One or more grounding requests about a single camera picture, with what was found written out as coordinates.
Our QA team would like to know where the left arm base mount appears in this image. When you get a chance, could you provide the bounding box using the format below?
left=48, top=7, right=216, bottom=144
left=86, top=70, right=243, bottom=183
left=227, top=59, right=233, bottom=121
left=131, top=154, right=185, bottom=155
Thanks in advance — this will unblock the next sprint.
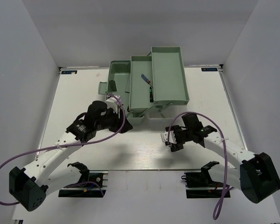
left=58, top=171, right=108, bottom=198

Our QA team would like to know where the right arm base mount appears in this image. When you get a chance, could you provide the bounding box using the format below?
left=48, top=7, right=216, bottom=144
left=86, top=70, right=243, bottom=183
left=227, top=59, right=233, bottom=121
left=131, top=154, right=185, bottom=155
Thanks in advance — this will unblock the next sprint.
left=181, top=172, right=223, bottom=199

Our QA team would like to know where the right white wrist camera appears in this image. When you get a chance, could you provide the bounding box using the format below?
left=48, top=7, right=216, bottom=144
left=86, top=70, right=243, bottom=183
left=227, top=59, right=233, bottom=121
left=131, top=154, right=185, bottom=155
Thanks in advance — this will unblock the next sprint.
left=161, top=131, right=177, bottom=147

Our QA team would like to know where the green toolbox with clear lid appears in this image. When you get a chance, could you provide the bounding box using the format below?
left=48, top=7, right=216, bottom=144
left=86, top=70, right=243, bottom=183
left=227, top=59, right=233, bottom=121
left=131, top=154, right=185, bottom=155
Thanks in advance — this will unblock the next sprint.
left=98, top=47, right=189, bottom=125

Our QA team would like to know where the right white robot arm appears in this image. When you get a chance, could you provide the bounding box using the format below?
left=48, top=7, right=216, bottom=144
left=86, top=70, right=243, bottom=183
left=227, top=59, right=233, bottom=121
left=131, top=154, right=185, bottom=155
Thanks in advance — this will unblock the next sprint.
left=161, top=112, right=280, bottom=203

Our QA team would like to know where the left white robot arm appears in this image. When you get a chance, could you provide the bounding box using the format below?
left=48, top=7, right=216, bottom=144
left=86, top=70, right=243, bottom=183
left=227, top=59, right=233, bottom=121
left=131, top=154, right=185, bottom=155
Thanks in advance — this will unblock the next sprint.
left=9, top=96, right=133, bottom=211

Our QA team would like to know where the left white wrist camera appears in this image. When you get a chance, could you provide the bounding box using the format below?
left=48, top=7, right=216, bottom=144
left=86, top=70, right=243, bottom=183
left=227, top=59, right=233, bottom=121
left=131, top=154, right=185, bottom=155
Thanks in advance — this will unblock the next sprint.
left=105, top=94, right=122, bottom=114

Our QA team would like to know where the small green black screwdriver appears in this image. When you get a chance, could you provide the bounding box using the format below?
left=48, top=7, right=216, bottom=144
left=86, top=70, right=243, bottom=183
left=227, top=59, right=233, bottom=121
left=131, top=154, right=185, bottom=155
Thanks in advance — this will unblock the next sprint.
left=149, top=86, right=154, bottom=102

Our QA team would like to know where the blue handled screwdriver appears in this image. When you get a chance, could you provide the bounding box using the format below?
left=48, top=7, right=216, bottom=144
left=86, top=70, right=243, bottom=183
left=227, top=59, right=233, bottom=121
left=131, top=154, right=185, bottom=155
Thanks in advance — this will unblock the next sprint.
left=141, top=74, right=151, bottom=84

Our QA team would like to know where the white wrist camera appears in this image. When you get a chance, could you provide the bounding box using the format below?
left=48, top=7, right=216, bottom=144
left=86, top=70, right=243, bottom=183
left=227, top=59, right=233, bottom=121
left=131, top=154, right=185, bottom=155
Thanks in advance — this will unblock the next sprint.
left=105, top=94, right=122, bottom=114
left=161, top=131, right=177, bottom=147

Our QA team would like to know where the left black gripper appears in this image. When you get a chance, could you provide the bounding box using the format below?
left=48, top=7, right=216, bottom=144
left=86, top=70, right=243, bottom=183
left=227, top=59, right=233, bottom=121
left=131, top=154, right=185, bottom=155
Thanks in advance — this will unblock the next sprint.
left=95, top=107, right=133, bottom=133

